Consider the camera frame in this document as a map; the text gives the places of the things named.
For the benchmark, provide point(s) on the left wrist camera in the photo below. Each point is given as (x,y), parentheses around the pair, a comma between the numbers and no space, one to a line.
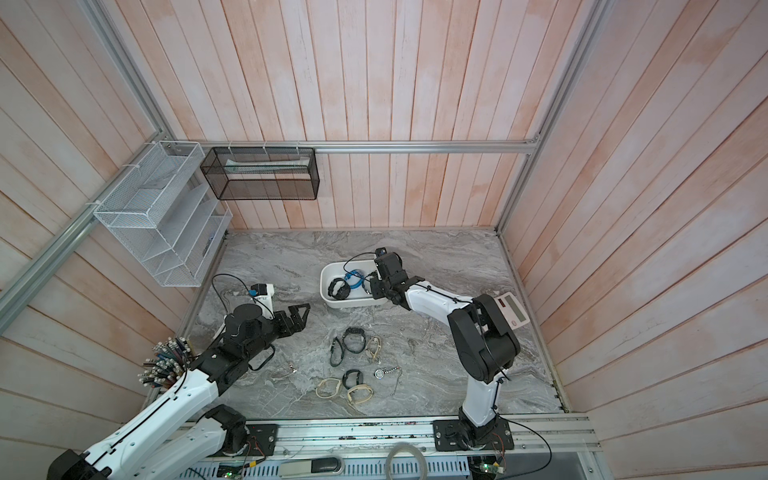
(262,295)

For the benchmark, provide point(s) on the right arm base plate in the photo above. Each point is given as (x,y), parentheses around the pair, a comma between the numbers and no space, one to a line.
(461,435)

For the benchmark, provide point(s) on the yellow cream band watch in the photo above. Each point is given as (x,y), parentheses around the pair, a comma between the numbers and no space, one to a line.
(359,394)

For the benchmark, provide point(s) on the black mesh wall basket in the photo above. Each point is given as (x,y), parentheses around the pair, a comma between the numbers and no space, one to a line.
(262,173)

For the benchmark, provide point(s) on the white wire mesh shelf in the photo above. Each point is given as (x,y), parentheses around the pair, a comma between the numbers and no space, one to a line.
(172,228)

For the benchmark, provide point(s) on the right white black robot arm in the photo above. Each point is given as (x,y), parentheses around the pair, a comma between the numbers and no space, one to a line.
(485,343)

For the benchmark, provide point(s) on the horizontal aluminium rail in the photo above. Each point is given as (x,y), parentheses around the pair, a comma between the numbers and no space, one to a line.
(388,146)

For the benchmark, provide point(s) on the red cup of pens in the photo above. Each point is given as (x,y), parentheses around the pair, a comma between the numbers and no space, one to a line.
(170,361)

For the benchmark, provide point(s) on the small black band watch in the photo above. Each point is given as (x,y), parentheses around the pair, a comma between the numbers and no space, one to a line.
(352,378)

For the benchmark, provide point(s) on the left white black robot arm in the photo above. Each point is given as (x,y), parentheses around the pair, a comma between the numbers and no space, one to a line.
(184,424)

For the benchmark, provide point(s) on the grey black handheld device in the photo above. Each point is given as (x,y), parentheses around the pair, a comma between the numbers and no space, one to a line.
(308,468)

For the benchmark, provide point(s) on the pink white calculator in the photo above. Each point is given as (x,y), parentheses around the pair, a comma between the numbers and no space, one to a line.
(513,310)

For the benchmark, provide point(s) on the front aluminium mounting rail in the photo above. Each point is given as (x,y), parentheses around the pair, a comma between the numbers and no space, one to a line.
(372,437)

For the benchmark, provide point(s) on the left aluminium frame rail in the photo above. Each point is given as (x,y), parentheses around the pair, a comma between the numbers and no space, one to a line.
(34,276)

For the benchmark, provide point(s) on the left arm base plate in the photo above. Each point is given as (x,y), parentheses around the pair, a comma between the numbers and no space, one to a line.
(258,441)

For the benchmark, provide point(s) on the white plastic storage box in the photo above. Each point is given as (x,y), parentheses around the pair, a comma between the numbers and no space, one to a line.
(360,297)

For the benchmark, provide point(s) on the blue band watch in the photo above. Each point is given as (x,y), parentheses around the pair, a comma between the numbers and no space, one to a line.
(355,278)

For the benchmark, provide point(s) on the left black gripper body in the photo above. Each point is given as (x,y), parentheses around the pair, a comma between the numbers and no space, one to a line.
(271,330)

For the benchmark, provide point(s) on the black sport watch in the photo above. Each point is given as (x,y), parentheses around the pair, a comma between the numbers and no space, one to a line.
(339,289)

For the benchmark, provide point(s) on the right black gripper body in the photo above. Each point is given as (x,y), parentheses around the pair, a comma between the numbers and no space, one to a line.
(380,289)

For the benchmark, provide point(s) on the right aluminium frame post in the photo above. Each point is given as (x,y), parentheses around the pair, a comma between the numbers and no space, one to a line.
(562,55)

